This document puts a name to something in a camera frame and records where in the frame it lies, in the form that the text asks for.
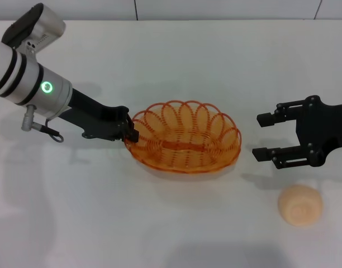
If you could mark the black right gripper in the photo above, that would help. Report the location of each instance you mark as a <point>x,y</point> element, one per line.
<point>324,128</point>

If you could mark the orange plastic woven basket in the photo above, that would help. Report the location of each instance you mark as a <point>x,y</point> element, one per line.
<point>185,146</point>

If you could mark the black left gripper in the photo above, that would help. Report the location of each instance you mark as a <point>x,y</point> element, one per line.
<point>98,123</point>

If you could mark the pale orange foam bun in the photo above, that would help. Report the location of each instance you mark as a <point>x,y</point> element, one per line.
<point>299,206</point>

